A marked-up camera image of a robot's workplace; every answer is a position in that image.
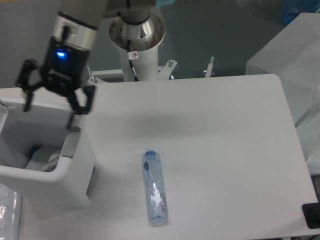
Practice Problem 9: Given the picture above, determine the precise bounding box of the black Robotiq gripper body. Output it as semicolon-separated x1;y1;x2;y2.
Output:
40;36;90;97

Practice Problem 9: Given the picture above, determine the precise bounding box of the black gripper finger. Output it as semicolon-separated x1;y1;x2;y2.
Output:
66;84;96;130
16;59;43;112

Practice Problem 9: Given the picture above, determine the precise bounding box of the white green wrapper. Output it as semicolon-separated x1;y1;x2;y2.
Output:
25;145;62;172

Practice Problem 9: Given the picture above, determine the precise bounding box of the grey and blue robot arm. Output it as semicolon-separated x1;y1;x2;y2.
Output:
16;0;170;117

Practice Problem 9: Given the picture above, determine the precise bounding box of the white trash can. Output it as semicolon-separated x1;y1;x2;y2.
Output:
0;96;98;207

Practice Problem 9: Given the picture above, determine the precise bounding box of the blue yellow snack packet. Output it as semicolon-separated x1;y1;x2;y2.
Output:
31;144;41;154

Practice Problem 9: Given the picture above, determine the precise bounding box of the metal table clamp bolt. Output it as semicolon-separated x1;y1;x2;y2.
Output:
203;56;215;78

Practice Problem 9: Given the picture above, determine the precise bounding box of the clear blue plastic bottle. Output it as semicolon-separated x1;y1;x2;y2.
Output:
141;149;169;227

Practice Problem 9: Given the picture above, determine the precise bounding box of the frosted plastic storage box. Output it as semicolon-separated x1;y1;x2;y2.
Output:
245;12;320;128

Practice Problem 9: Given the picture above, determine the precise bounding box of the blue water jug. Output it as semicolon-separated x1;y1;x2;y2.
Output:
280;0;320;26

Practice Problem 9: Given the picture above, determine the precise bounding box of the black device at table edge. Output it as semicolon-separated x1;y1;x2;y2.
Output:
302;202;320;229

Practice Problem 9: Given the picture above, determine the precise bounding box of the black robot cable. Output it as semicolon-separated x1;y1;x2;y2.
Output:
126;38;140;82

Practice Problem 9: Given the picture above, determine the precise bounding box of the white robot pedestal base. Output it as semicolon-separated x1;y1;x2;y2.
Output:
87;13;178;84

